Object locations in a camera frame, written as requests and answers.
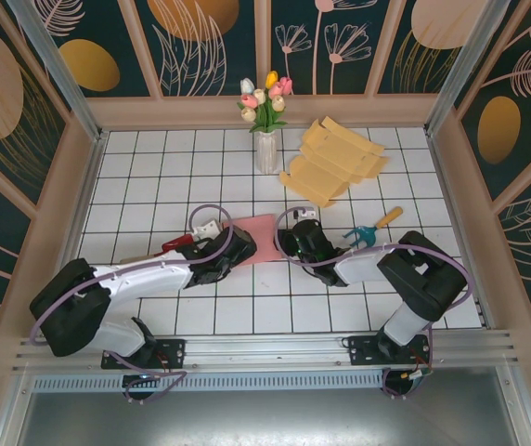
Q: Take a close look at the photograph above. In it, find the white ribbed vase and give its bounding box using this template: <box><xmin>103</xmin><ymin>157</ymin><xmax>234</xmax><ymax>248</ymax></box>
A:
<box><xmin>254</xmin><ymin>131</ymin><xmax>278</xmax><ymax>176</ymax></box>

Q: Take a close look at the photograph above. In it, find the grey slotted cable duct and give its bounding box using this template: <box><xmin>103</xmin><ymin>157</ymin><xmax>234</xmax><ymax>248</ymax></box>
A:
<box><xmin>31</xmin><ymin>369</ymin><xmax>387</xmax><ymax>392</ymax></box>

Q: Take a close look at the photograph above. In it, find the red toy shovel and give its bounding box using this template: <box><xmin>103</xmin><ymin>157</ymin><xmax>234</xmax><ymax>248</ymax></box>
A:
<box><xmin>121</xmin><ymin>233</ymin><xmax>197</xmax><ymax>266</ymax></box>

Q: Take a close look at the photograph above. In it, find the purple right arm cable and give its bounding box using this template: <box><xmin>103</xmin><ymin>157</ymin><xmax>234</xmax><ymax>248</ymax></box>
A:
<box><xmin>272</xmin><ymin>207</ymin><xmax>475</xmax><ymax>400</ymax></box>

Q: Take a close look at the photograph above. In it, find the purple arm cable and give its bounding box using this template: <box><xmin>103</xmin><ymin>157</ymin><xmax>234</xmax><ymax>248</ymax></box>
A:
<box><xmin>30</xmin><ymin>203</ymin><xmax>234</xmax><ymax>406</ymax></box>
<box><xmin>272</xmin><ymin>207</ymin><xmax>475</xmax><ymax>400</ymax></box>

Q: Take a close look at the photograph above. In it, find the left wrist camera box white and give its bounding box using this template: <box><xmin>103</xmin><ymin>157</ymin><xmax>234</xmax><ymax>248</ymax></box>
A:
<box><xmin>193</xmin><ymin>218</ymin><xmax>223</xmax><ymax>239</ymax></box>

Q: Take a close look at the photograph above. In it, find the tulip flower bouquet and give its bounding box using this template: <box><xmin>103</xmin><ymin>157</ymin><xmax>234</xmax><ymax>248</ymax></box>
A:
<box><xmin>236</xmin><ymin>71</ymin><xmax>294</xmax><ymax>136</ymax></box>

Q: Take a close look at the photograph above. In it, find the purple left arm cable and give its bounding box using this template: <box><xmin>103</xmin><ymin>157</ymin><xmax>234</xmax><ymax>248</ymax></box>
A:
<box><xmin>30</xmin><ymin>203</ymin><xmax>234</xmax><ymax>406</ymax></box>

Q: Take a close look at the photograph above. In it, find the yellow paper box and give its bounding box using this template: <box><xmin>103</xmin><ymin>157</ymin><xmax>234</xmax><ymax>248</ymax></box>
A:
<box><xmin>278</xmin><ymin>118</ymin><xmax>390</xmax><ymax>209</ymax></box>

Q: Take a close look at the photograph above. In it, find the pink paper box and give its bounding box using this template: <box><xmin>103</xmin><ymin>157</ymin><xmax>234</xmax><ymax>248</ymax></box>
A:
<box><xmin>221</xmin><ymin>212</ymin><xmax>285</xmax><ymax>269</ymax></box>

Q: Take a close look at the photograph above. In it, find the aluminium frame post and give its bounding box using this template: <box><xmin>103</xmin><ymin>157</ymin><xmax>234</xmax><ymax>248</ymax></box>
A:
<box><xmin>7</xmin><ymin>0</ymin><xmax>105</xmax><ymax>143</ymax></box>
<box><xmin>424</xmin><ymin>0</ymin><xmax>512</xmax><ymax>137</ymax></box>

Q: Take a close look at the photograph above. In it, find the aluminium mounting rail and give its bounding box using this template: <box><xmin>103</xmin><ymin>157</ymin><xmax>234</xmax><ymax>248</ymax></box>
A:
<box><xmin>12</xmin><ymin>328</ymin><xmax>520</xmax><ymax>374</ymax></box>

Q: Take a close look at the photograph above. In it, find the teal toy rake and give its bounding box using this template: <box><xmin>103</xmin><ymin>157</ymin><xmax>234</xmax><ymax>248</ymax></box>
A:
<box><xmin>343</xmin><ymin>206</ymin><xmax>405</xmax><ymax>256</ymax></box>

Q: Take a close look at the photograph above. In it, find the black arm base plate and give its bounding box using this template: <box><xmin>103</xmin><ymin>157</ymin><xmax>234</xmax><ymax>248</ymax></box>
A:
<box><xmin>346</xmin><ymin>333</ymin><xmax>434</xmax><ymax>369</ymax></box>
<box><xmin>101</xmin><ymin>337</ymin><xmax>187</xmax><ymax>371</ymax></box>

